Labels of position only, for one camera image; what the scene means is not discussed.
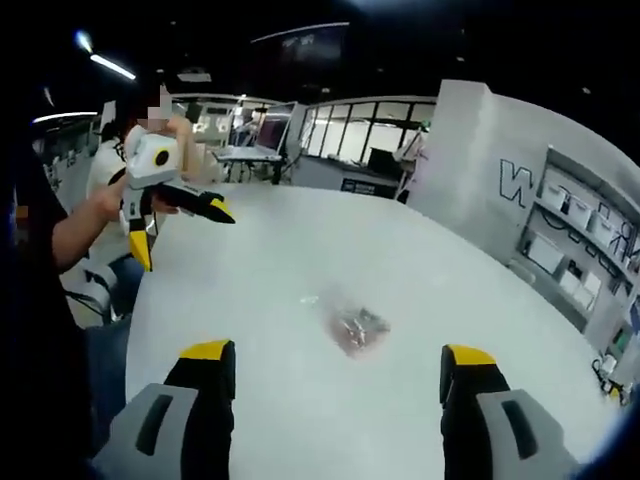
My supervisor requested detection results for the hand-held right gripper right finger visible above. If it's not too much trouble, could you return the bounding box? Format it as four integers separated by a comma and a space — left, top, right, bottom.
439, 343, 581, 480

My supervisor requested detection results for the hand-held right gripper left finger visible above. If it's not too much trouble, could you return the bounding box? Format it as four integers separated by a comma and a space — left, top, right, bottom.
91, 339, 237, 480

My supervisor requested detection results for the clear resealable bag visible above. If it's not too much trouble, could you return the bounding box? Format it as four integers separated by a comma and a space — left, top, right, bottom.
298, 293, 392, 360

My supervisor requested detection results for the person's left hand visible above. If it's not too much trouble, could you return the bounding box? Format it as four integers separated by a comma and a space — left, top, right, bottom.
87, 175, 132, 221

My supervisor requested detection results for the laptop computer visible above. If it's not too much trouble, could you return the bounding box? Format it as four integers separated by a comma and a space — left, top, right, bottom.
217, 102, 297, 162

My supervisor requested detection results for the ceiling light strip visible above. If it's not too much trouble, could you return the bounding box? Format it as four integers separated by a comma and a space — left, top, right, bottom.
88, 52, 137, 81

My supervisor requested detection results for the grey workbench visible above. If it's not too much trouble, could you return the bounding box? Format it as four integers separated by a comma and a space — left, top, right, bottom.
289, 149, 411, 201

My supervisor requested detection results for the grey shelving unit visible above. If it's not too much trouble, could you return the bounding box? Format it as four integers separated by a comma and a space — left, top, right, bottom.
509, 144, 640, 371

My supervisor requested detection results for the white partition wall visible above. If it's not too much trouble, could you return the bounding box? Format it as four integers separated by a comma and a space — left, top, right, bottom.
409, 78, 551, 221

